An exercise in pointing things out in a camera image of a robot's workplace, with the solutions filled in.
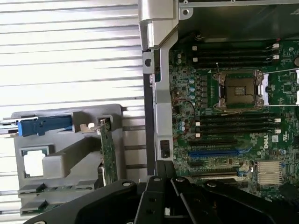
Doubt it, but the long black expansion slot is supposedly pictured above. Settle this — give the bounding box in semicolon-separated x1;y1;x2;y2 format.
190;172;239;184

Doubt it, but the thin red black wire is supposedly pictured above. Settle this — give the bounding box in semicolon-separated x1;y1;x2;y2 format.
172;97;197;136

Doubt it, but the thin metal locking lever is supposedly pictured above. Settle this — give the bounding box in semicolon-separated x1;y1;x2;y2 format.
263;69;299;76

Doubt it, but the green RAM stick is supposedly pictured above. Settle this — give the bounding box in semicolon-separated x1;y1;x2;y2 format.
18;182;95;195
20;200;71;214

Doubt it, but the silver metal PC case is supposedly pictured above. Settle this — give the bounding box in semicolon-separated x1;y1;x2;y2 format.
137;0;299;178

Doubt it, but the CPU socket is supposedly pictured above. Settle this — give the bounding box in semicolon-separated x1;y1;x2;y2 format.
217;69;263;110

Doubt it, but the green Dell motherboard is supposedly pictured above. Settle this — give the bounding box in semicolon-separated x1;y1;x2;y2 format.
169;40;299;210

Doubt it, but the grey plastic parts rack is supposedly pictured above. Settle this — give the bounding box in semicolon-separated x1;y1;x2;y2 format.
11;104;128;217

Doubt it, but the black RAM slot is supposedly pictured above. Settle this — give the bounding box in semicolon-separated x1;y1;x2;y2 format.
192;50;280;56
196;112;281;118
196;124;281;131
192;62;280;69
192;56;280;62
196;131;281;139
192;45;280;51
196;118;281;125

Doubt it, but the silver finned chipset heatsink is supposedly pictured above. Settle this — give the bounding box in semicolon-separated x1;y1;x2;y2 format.
256;160;284;185

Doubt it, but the metal socket cover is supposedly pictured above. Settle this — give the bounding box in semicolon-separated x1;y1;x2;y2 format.
256;70;272;107

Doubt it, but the green graphics card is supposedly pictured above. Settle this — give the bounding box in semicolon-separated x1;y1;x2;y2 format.
79;118;118;189

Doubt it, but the silver CPU chip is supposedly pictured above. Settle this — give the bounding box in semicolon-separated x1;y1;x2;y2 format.
21;148;50;178

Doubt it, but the short black expansion slot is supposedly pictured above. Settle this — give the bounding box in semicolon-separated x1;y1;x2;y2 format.
188;139;238;147

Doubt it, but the blue expansion slot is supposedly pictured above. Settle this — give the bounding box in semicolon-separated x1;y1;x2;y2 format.
188;151;242;158

